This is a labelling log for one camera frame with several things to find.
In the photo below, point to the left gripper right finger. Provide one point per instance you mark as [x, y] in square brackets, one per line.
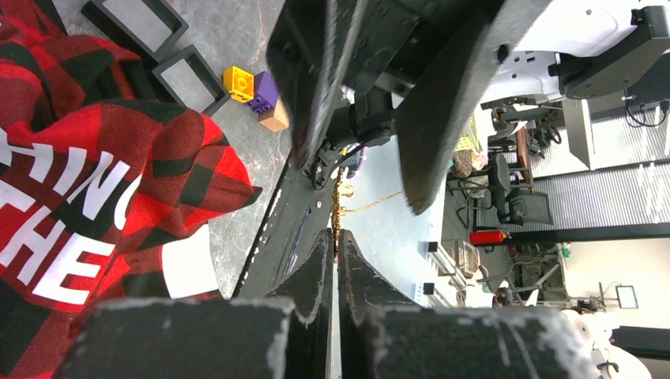
[385, 334]

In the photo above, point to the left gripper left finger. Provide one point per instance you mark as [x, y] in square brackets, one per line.
[281, 335]

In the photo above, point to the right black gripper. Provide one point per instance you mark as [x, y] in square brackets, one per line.
[440, 56]

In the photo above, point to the gold brooch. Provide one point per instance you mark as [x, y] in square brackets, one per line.
[340, 191]

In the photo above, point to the red black plaid shirt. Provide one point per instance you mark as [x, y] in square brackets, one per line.
[97, 175]

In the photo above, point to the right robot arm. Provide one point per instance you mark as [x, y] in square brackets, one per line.
[574, 50]

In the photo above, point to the wooden cube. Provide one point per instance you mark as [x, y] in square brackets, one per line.
[276, 119]

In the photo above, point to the purple toy brick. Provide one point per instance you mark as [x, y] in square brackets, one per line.
[266, 93]

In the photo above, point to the yellow toy brick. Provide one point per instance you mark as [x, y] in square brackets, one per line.
[239, 84]

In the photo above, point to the black square frame near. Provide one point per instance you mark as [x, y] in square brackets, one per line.
[187, 79]

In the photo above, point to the black square frame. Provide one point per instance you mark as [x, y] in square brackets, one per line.
[187, 79]
[148, 28]

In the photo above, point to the black square frame far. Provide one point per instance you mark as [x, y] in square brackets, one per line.
[148, 28]

